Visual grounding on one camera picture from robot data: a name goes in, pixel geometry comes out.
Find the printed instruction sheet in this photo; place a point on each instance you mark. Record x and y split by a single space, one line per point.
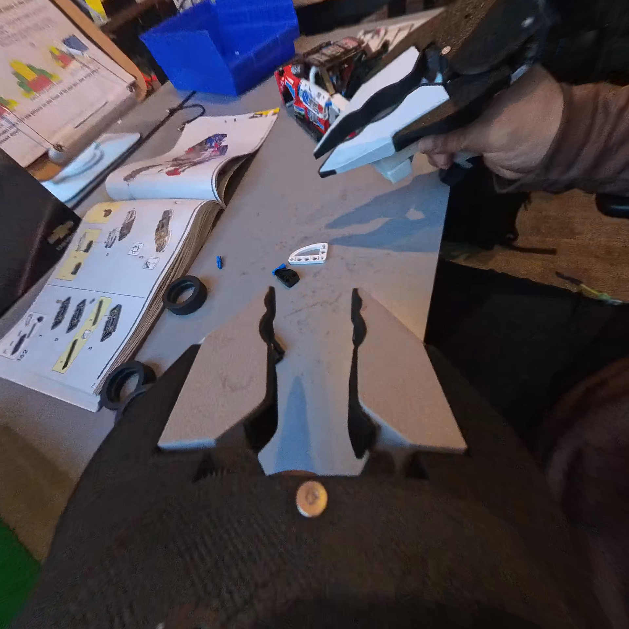
49 73

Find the person's brown shirt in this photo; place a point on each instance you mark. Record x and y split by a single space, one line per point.
589 467

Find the white curved frame brick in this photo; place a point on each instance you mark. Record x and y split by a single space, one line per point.
319 258

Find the black triangular holed brick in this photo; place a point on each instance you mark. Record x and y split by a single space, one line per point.
287 279

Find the open instruction booklet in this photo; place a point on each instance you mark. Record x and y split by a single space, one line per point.
123 245

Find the grey desk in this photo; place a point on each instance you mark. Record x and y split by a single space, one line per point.
319 206

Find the green plastic bin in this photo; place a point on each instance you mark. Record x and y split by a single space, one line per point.
17 580

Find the toy car picture box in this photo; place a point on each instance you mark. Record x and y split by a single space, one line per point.
29 231

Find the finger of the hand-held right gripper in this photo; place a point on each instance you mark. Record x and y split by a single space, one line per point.
383 142
373 93

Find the red white toy car model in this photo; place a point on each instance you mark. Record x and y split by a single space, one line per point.
314 103

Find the person's right hand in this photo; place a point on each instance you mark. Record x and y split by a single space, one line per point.
516 127

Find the printed sticker sheet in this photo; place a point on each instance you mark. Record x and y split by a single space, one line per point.
388 34

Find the person's right forearm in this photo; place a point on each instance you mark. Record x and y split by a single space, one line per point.
589 142

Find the white stand base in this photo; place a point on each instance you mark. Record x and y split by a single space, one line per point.
88 167

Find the person's black pants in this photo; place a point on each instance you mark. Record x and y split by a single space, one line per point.
491 344

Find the blue plastic bin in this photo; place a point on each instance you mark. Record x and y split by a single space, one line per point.
236 49

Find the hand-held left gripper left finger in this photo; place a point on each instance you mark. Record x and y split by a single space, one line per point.
221 388

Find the black toy tyre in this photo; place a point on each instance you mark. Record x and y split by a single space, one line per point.
110 388
196 302
125 403

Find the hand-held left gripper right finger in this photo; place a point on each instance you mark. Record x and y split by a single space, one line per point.
408 388

